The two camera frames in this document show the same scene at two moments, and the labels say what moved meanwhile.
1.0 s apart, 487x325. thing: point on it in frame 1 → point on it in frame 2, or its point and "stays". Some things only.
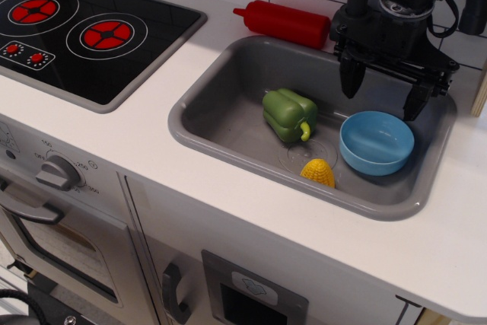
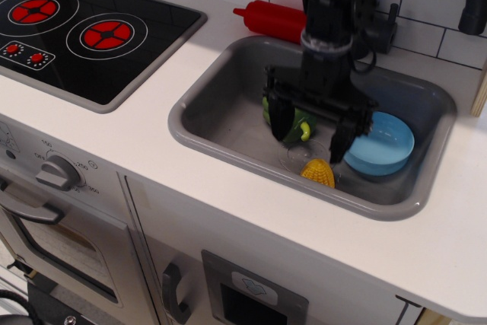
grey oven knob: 58,172 stays
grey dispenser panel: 240,297 stays
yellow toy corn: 318,170 stays
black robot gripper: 391,44 → 323,87
